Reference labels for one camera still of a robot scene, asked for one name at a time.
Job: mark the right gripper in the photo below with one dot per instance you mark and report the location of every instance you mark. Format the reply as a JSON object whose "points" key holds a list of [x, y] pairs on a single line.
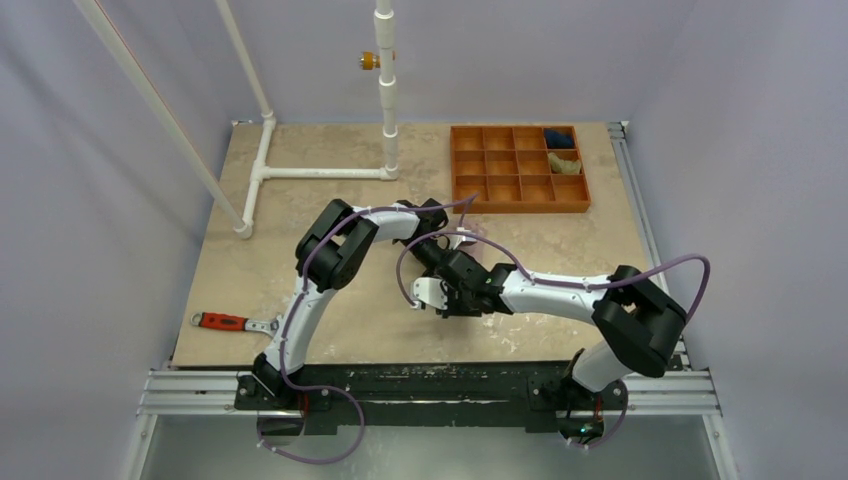
{"points": [[448, 299]]}

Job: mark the orange compartment tray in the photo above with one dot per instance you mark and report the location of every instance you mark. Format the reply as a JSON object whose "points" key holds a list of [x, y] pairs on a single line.
{"points": [[506, 170]]}

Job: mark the pink and white underwear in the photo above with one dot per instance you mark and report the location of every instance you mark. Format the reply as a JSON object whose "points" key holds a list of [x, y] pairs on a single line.
{"points": [[479, 232]]}

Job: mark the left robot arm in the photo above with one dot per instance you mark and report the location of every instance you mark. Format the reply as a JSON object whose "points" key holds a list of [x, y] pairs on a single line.
{"points": [[329, 256]]}

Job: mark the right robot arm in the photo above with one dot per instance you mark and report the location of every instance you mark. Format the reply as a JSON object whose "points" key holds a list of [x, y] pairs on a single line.
{"points": [[638, 322]]}

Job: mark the rolled olive cloth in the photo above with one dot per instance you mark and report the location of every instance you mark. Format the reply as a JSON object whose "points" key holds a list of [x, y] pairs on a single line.
{"points": [[559, 165]]}

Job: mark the rolled blue cloth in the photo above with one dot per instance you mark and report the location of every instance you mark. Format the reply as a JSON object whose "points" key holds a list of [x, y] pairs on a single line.
{"points": [[557, 140]]}

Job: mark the orange yellow valve knob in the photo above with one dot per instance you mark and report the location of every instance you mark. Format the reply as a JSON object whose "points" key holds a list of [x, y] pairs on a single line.
{"points": [[370, 61]]}

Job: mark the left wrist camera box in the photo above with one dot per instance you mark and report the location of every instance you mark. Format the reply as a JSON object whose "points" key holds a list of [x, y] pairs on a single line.
{"points": [[460, 237]]}

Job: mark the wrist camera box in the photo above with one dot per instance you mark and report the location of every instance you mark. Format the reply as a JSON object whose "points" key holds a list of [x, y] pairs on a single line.
{"points": [[429, 292], [460, 237]]}

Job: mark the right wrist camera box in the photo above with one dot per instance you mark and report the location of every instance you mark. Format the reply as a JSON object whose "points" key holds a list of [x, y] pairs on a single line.
{"points": [[429, 292]]}

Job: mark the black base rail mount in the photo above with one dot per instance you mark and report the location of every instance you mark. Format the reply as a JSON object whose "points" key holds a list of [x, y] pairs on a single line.
{"points": [[536, 396]]}

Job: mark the white PVC pipe frame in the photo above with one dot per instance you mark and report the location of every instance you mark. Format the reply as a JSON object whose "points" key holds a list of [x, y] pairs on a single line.
{"points": [[221, 77]]}

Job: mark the aluminium frame rails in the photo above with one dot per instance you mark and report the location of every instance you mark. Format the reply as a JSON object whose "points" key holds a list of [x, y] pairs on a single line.
{"points": [[208, 392]]}

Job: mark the adjustable wrench red handle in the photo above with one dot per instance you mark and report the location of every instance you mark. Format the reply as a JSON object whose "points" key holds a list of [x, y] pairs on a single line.
{"points": [[226, 322]]}

